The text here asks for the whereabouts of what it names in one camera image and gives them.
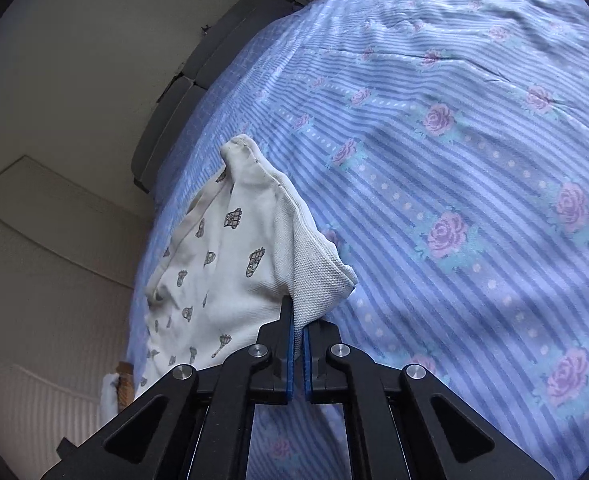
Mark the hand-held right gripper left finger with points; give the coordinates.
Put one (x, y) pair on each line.
(289, 360)

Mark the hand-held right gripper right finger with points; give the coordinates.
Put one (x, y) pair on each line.
(307, 367)

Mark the cream printed polo shirt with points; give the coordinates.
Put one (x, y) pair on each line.
(234, 270)

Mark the folded brown patterned garment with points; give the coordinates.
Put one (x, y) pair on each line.
(126, 382)

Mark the folded light blue garment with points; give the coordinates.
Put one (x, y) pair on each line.
(107, 395)

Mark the white louvered wardrobe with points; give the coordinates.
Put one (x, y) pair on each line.
(49, 310)

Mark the blue striped floral bed sheet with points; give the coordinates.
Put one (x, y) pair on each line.
(449, 160)

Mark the grey headboard cushion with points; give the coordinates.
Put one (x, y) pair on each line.
(167, 130)
(244, 40)

